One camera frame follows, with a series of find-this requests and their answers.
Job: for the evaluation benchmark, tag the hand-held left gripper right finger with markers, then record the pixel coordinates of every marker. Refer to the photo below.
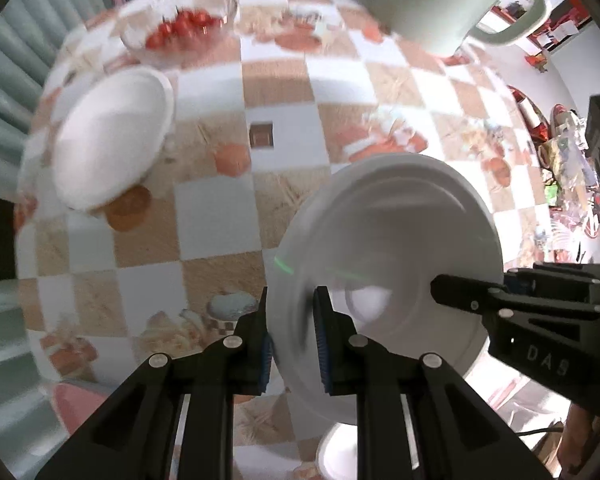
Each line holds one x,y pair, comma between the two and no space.
322,345

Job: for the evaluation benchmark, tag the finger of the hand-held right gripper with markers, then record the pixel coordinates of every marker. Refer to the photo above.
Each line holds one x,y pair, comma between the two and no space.
555,277
480,297

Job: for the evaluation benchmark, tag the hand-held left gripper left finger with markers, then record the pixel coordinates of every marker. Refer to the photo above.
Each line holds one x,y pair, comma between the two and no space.
266,360

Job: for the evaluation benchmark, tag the white paper bowl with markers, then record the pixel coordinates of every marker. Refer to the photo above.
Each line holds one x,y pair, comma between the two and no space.
110,135
337,455
405,220

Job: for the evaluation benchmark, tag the pink square plate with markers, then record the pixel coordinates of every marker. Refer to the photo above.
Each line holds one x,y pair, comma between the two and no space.
75,405

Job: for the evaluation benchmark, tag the white cloth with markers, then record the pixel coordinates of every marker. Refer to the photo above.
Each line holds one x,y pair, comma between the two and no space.
525,405

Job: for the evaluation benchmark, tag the red cluttered tray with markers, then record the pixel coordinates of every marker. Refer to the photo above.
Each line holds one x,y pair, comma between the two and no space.
565,160

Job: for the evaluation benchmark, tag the checkered printed tablecloth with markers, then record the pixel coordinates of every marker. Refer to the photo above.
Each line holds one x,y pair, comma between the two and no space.
215,230

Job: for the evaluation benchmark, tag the cluttered red shelf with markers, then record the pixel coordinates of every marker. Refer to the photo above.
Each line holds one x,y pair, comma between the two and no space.
545,25

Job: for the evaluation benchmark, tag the pale green pitcher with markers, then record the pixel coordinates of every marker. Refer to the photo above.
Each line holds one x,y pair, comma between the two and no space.
430,0

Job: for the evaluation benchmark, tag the clear glass bowl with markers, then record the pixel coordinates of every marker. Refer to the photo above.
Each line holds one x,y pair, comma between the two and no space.
180,55

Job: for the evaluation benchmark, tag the pile of cherry tomatoes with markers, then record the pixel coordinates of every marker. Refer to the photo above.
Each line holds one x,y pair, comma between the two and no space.
182,27

